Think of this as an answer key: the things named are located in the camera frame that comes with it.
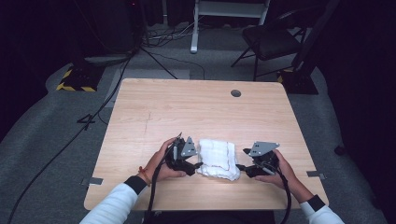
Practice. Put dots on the white towel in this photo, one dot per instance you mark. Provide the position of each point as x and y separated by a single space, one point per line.
218 158

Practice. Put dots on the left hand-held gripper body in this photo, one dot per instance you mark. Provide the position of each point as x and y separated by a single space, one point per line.
182 155

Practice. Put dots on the white desk frame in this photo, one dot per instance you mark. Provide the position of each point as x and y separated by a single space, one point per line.
218 12

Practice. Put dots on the black stand pole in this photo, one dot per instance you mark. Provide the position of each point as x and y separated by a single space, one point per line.
314 34

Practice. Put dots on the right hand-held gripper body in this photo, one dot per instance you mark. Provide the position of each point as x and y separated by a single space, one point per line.
263 155

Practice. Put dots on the person's right hand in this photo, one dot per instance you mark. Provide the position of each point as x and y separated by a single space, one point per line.
285 174

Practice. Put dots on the black yellow striped base plate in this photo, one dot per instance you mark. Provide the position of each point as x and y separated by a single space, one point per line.
79 79
299 82

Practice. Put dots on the black folding chair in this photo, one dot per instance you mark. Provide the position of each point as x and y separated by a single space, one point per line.
269 40

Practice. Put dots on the person's left hand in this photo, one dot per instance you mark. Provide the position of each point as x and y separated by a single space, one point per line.
160 163

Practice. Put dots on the grey metal bracket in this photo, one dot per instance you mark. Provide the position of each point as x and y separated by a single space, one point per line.
94 180
316 174

